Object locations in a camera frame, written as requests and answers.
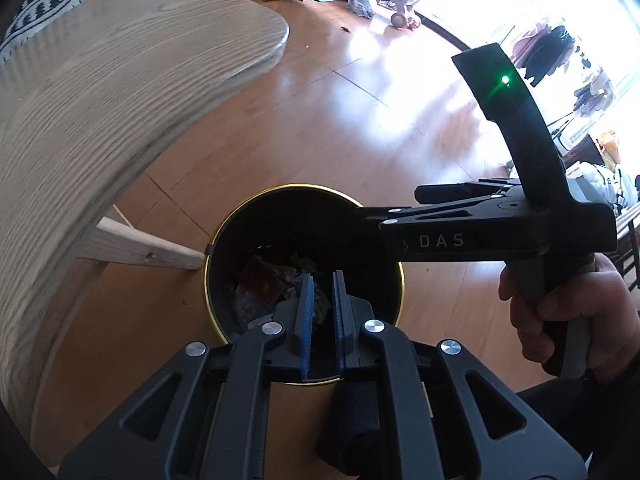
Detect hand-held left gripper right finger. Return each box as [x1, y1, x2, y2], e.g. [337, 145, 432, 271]
[332, 270, 588, 480]

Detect yellow green wrapper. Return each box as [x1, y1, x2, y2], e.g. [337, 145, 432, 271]
[313, 280, 335, 323]

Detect person's right hand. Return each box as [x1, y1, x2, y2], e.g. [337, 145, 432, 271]
[500, 252, 640, 386]

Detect clear crumpled plastic wrapper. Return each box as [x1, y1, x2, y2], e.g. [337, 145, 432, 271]
[233, 285, 281, 332]

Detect person's dark trouser leg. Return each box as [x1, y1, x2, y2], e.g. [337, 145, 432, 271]
[515, 365, 640, 480]

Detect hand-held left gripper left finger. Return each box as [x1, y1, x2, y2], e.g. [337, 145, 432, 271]
[59, 271, 316, 480]

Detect hanging dark clothes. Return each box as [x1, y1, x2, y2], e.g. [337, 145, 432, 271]
[514, 22, 592, 87]

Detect red brown wrapper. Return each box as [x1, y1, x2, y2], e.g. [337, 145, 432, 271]
[239, 255, 288, 303]

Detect round wooden table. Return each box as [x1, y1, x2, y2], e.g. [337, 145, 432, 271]
[0, 0, 291, 441]

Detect black gold-rimmed trash bin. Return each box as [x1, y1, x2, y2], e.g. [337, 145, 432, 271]
[202, 184, 405, 386]

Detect pink toy tricycle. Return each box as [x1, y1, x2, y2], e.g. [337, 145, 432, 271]
[374, 0, 423, 30]

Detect person's dark socked foot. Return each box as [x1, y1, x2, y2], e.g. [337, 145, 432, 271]
[315, 380, 390, 479]

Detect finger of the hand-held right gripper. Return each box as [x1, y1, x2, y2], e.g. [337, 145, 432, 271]
[414, 180, 523, 207]
[357, 194, 523, 233]

